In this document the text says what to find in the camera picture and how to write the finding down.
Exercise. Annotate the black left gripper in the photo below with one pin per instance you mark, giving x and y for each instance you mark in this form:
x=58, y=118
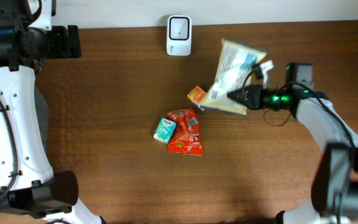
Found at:
x=63, y=49

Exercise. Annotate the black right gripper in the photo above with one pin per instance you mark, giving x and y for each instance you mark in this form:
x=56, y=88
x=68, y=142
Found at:
x=253, y=99

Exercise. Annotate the cream white snack bag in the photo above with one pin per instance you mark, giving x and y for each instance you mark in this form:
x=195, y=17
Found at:
x=235, y=63

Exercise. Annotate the orange small carton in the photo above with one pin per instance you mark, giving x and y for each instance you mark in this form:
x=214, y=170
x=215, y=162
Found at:
x=196, y=96

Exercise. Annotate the red snack bag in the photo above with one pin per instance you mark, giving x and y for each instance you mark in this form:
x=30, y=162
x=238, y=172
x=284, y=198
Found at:
x=187, y=139

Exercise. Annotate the green Kleenex tissue pack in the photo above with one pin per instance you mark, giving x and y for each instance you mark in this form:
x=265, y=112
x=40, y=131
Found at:
x=165, y=130

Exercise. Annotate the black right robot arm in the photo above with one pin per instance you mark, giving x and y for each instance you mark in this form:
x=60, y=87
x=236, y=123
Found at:
x=334, y=193

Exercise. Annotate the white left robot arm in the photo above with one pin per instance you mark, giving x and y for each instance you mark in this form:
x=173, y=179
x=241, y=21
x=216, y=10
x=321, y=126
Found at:
x=28, y=184

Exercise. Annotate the white barcode scanner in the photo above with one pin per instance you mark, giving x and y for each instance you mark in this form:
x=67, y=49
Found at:
x=179, y=35

